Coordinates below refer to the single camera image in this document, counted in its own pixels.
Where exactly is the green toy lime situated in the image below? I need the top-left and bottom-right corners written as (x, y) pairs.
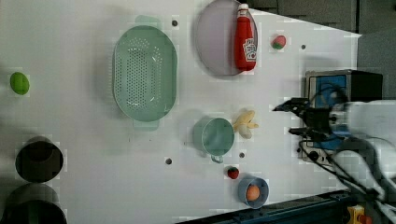
top-left (10, 72), bottom-right (30, 95)

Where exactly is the orange ball in cup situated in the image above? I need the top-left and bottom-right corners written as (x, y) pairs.
top-left (246, 185), bottom-right (261, 201)

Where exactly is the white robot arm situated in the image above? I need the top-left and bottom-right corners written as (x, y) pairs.
top-left (275, 98), bottom-right (395, 201)

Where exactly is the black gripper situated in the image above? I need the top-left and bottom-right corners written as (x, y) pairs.
top-left (274, 98), bottom-right (332, 142)

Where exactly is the black toaster oven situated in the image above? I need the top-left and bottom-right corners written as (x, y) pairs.
top-left (299, 70), bottom-right (383, 165)

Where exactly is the yellow emergency stop button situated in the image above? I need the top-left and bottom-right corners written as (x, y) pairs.
top-left (347, 205), bottom-right (373, 224)

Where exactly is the pink round plate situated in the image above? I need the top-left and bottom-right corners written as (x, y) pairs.
top-left (195, 0), bottom-right (258, 76)

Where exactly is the red ketchup bottle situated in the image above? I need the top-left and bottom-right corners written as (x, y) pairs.
top-left (234, 4), bottom-right (257, 71)

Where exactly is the green mug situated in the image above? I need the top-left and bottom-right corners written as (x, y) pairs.
top-left (192, 118), bottom-right (234, 163)

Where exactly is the plush peeled banana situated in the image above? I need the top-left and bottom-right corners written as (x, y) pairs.
top-left (233, 110), bottom-right (259, 139)

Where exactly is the green perforated colander basket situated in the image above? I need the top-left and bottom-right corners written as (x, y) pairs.
top-left (112, 15), bottom-right (177, 132)

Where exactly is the red green toy peach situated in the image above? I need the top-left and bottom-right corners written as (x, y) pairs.
top-left (272, 35), bottom-right (287, 49)

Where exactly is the blue table frame rail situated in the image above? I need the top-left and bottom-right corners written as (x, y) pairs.
top-left (177, 190), bottom-right (356, 224)

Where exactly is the black cylinder cup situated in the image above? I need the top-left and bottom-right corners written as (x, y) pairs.
top-left (1, 183), bottom-right (67, 224)
top-left (15, 136), bottom-right (64, 183)

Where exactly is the black cylinder cup lower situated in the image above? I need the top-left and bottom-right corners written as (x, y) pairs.
top-left (1, 183), bottom-right (67, 224)

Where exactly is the red toy strawberry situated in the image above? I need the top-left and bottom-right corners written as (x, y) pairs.
top-left (227, 167), bottom-right (239, 179)

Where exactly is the black cylinder cup upper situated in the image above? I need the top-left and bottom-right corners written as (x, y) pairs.
top-left (15, 136), bottom-right (64, 183)

